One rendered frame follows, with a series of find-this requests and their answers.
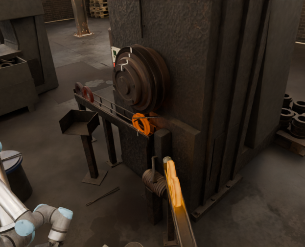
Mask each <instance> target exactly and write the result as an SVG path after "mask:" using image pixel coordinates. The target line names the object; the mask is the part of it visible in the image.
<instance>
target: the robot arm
mask: <svg viewBox="0 0 305 247"><path fill-rule="evenodd" d="M1 151H2V145H1V142H0V152H1ZM72 216H73V212H72V211H71V210H69V209H66V208H63V207H59V208H55V207H52V206H48V205H46V204H40V205H38V206H37V207H36V208H35V209H34V211H33V213H32V212H31V211H30V210H29V209H27V208H26V206H25V205H24V204H23V203H22V202H21V201H20V200H19V199H18V198H17V196H16V195H15V194H14V193H13V192H12V191H11V188H10V185H9V182H8V179H7V176H6V173H5V169H4V166H3V163H2V160H1V157H0V247H27V246H28V245H29V244H30V243H31V242H32V241H33V239H34V237H35V230H36V229H37V228H39V227H40V226H42V225H43V224H45V223H46V222H47V223H50V224H52V228H51V230H50V233H49V236H48V237H49V242H47V243H43V244H38V245H36V246H35V247H60V246H63V244H64V243H62V241H64V238H65V236H66V233H67V230H68V227H69V224H70V222H71V219H72Z"/></svg>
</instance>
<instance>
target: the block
mask: <svg viewBox="0 0 305 247"><path fill-rule="evenodd" d="M154 145H155V156H158V158H157V160H159V161H160V162H163V159H164V158H165V157H167V156H168V157H170V156H171V132H170V131H169V130H167V129H165V128H162V129H160V130H158V131H156V132H155V133H154Z"/></svg>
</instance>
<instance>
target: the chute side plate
mask: <svg viewBox="0 0 305 247"><path fill-rule="evenodd" d="M74 96H75V100H76V101H77V100H78V101H79V103H80V104H81V105H83V106H85V107H87V108H88V109H90V110H91V111H94V112H98V115H99V116H101V115H103V116H104V117H105V119H106V120H107V121H109V122H111V123H112V124H114V125H115V126H117V127H119V128H120V129H122V130H123V131H125V132H127V133H128V134H130V135H132V136H133V137H134V138H136V139H137V140H139V141H140V142H141V140H143V141H144V142H146V146H147V147H148V140H147V137H145V136H144V135H143V134H141V133H140V132H138V131H137V130H135V129H134V128H132V127H131V126H129V125H127V124H126V123H124V122H122V121H120V120H119V119H117V118H115V117H113V116H112V115H110V114H108V113H106V112H105V111H103V110H101V109H100V108H98V107H96V106H94V105H93V104H91V103H89V102H87V101H86V100H84V99H82V98H81V97H79V96H77V95H75V94H74Z"/></svg>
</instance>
